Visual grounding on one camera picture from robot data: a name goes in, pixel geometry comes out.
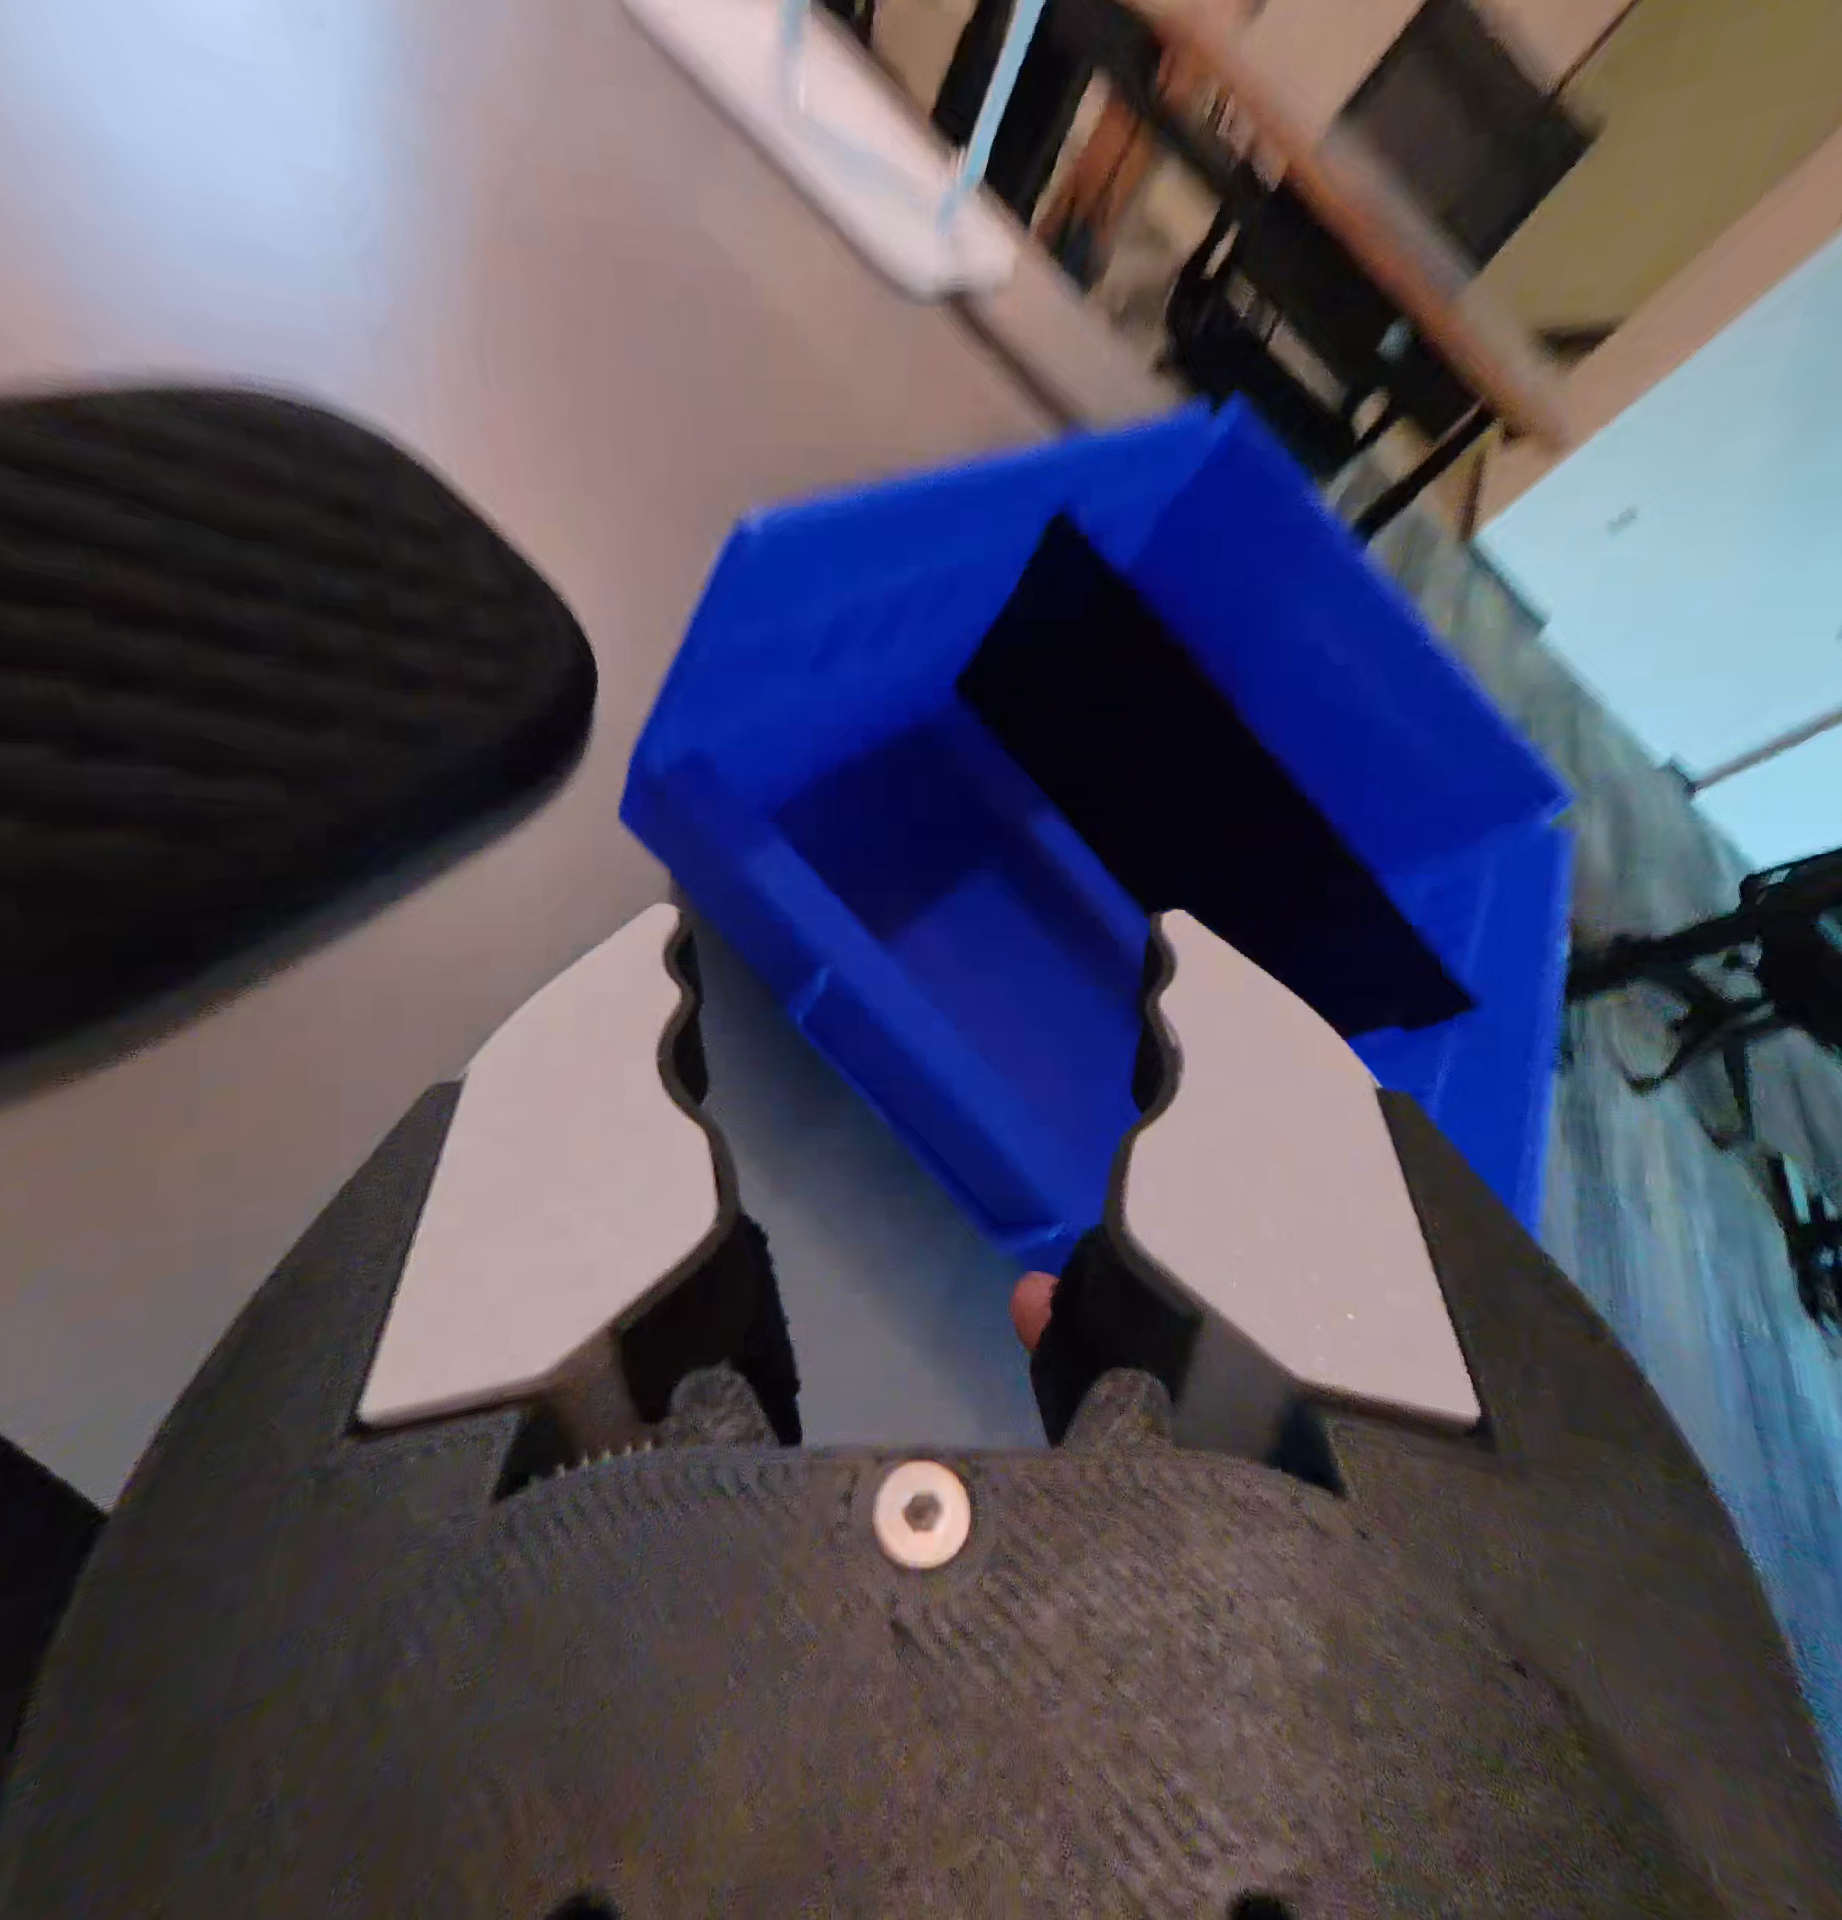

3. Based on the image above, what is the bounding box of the black office chair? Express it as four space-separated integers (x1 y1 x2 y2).
1565 831 1842 1352

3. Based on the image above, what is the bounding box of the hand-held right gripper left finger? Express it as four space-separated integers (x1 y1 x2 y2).
351 898 749 1428

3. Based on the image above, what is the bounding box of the wooden edged desk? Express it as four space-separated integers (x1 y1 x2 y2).
1137 22 1582 452

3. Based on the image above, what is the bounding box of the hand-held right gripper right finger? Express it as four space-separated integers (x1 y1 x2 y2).
1103 907 1484 1428

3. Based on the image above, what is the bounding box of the black bin divider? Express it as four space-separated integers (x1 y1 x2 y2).
956 515 1478 1039

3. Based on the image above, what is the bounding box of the blue plastic bin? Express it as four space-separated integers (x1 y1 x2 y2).
619 393 1580 1278

